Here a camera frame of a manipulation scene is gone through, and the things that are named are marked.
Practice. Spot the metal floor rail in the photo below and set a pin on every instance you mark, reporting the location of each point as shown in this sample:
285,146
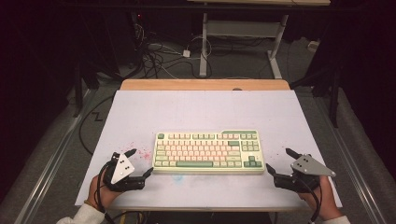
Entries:
351,169
53,165

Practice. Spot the person's right hand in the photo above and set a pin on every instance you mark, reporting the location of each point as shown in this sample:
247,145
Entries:
327,202

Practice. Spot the white power adapter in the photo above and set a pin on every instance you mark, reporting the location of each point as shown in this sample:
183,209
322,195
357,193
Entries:
186,53

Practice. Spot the white board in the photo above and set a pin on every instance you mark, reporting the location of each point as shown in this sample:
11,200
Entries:
199,109

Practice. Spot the small white floor box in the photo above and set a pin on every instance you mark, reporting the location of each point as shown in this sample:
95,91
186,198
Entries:
313,46

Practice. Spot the white metal desk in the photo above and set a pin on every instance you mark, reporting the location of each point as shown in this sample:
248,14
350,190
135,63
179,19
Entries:
243,28

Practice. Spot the person's left hand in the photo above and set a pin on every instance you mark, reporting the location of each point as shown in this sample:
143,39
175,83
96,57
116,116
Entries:
106,198

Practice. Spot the wooden table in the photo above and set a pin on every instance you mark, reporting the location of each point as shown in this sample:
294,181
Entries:
202,84

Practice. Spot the black metal stand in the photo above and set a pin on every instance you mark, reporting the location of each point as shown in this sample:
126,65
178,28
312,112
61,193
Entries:
77,93

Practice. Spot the cream green pink keyboard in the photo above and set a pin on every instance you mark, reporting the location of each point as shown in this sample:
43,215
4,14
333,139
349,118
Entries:
208,152

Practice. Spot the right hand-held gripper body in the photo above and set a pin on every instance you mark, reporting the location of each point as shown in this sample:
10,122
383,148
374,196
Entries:
306,166

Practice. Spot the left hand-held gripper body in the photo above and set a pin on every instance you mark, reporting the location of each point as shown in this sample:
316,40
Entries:
124,183

